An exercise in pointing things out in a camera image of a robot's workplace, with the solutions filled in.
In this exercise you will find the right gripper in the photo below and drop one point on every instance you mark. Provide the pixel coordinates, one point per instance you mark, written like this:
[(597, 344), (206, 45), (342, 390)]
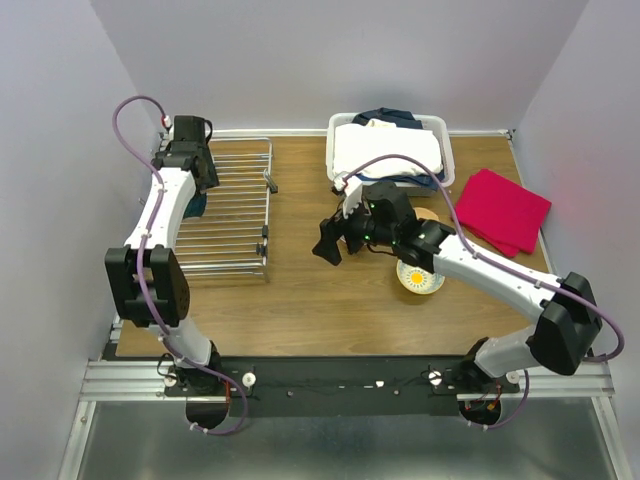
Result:
[(331, 230)]

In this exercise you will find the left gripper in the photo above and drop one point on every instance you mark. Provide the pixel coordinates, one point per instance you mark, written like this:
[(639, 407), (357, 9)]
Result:
[(211, 179)]

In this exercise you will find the teal white bowl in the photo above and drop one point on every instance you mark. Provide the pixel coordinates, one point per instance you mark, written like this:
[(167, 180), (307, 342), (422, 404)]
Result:
[(196, 206)]

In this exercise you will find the beige flower pattern bowl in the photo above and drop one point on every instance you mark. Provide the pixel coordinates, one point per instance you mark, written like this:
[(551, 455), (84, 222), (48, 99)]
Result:
[(425, 214)]

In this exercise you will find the yellow dotted white bowl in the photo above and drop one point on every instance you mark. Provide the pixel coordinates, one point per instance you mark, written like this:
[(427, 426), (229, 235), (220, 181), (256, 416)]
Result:
[(417, 280)]

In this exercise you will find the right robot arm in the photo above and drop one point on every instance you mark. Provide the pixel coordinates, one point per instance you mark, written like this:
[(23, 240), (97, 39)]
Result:
[(563, 322)]

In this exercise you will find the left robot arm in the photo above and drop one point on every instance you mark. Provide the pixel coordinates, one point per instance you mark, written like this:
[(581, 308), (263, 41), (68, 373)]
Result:
[(148, 285)]

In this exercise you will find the white folded cloth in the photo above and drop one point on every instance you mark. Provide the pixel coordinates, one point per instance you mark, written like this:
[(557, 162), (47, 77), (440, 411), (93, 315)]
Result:
[(354, 144)]

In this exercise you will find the dark blue cloth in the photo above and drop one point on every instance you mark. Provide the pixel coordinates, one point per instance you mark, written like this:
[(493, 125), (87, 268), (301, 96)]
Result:
[(399, 118)]

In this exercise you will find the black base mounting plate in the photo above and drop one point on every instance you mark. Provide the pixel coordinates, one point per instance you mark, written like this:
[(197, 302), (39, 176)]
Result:
[(278, 387)]

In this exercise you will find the red folded cloth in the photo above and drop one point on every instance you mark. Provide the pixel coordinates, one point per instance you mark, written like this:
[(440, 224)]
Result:
[(503, 213)]

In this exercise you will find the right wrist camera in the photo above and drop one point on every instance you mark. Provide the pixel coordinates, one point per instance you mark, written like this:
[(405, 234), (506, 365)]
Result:
[(351, 190)]

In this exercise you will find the metal wire dish rack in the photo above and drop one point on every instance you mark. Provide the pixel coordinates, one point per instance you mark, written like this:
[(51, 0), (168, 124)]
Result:
[(228, 244)]

